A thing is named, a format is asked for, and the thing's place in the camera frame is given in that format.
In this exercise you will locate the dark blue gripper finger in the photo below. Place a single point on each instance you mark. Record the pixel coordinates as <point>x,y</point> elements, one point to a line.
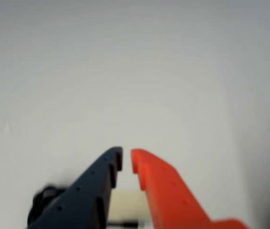
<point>85,190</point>

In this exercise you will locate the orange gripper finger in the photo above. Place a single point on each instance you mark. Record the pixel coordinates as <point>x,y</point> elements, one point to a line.
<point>168,190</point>

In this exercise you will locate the beige masking tape piece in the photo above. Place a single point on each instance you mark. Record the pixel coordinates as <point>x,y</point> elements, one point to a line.
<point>127,205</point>

